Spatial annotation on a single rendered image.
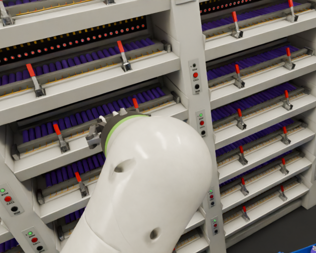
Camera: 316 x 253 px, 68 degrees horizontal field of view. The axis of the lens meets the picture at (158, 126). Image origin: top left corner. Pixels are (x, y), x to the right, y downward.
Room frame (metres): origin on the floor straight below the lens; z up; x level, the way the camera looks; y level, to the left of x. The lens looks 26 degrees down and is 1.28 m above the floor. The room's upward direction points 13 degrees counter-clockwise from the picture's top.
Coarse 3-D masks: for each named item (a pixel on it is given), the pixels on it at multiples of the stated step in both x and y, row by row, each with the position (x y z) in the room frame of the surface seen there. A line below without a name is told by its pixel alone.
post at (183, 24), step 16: (160, 16) 0.90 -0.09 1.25; (176, 16) 0.80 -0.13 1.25; (192, 16) 0.81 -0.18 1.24; (176, 32) 0.80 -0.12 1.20; (192, 32) 0.81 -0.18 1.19; (192, 48) 0.81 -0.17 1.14; (176, 80) 0.86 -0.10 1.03; (192, 96) 0.80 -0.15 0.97; (208, 96) 0.82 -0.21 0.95; (192, 112) 0.80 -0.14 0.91; (208, 112) 0.82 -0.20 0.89; (208, 128) 0.82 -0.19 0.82; (208, 144) 0.82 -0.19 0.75; (208, 208) 0.80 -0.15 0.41; (208, 224) 0.80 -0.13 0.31; (224, 240) 0.82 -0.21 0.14
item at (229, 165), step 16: (272, 128) 1.06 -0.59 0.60; (288, 128) 1.03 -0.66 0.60; (304, 128) 1.04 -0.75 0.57; (240, 144) 0.98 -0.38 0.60; (256, 144) 0.97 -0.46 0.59; (272, 144) 0.97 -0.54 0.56; (288, 144) 0.96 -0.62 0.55; (224, 160) 0.92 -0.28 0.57; (240, 160) 0.90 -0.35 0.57; (256, 160) 0.89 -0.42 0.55; (224, 176) 0.84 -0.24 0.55
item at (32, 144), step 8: (168, 96) 0.85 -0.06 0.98; (144, 104) 0.82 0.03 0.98; (152, 104) 0.83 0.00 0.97; (160, 104) 0.84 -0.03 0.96; (96, 120) 0.77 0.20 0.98; (72, 128) 0.75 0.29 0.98; (80, 128) 0.75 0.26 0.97; (88, 128) 0.76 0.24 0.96; (48, 136) 0.72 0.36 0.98; (56, 136) 0.72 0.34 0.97; (64, 136) 0.73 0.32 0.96; (24, 144) 0.70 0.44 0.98; (32, 144) 0.70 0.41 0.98; (40, 144) 0.71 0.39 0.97
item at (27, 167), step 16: (176, 96) 0.84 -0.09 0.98; (48, 112) 0.82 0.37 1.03; (144, 112) 0.81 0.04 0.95; (160, 112) 0.80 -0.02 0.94; (176, 112) 0.79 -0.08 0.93; (16, 144) 0.74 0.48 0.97; (48, 144) 0.72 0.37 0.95; (80, 144) 0.70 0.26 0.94; (16, 160) 0.66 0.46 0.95; (32, 160) 0.66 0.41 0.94; (48, 160) 0.65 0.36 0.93; (64, 160) 0.67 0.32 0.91; (16, 176) 0.62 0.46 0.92; (32, 176) 0.64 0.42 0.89
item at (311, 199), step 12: (288, 36) 1.18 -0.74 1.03; (300, 36) 1.12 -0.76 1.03; (312, 36) 1.06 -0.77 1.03; (312, 72) 1.05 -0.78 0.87; (312, 108) 1.03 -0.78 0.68; (312, 120) 1.02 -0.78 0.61; (312, 144) 1.01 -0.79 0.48; (312, 168) 1.00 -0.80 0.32; (312, 180) 1.01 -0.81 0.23; (312, 192) 1.01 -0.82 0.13; (312, 204) 1.01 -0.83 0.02
